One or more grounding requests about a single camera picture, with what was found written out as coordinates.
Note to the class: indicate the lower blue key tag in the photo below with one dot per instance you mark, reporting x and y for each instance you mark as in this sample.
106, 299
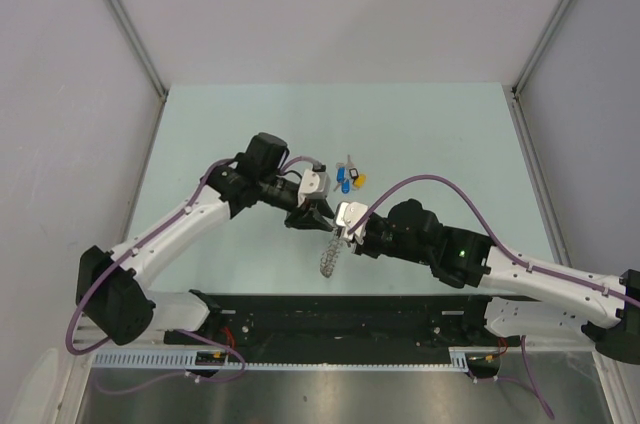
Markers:
344, 187

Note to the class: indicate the aluminium frame post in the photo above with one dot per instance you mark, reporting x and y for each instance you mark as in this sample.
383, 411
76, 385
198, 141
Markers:
122, 18
551, 27

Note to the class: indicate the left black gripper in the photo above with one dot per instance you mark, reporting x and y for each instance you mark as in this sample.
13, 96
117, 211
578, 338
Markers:
310, 215

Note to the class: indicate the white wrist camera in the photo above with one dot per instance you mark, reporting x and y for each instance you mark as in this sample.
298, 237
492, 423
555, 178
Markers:
314, 185
350, 222

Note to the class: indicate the yellow key tag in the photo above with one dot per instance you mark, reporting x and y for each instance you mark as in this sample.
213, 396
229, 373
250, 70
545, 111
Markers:
359, 181

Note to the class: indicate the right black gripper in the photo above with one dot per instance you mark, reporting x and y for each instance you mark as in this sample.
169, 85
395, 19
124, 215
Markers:
364, 248

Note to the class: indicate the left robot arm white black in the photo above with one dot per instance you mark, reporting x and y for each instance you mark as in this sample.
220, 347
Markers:
113, 287

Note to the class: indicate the silver key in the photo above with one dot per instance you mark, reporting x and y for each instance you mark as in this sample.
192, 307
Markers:
349, 165

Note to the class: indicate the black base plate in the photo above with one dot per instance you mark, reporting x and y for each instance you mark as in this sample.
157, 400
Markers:
346, 330

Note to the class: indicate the white slotted cable duct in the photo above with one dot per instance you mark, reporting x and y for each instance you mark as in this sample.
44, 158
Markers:
201, 360

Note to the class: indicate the upper blue key tag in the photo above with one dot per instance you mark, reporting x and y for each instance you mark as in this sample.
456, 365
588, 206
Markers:
342, 174

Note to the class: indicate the metal disc with keyrings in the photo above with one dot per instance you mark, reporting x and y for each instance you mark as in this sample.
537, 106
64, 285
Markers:
330, 257

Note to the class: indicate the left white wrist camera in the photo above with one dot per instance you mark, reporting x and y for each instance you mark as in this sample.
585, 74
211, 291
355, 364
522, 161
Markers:
314, 185

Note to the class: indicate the right aluminium frame post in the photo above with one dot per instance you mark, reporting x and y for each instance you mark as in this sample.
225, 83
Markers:
551, 27

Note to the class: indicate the left aluminium frame post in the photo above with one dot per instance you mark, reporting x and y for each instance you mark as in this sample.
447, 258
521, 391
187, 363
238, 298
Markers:
122, 18

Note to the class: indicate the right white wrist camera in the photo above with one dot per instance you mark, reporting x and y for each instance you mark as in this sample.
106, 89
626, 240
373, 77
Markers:
350, 222

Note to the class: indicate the blue key tag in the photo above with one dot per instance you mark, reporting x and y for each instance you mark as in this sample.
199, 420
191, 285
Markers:
344, 187
342, 174

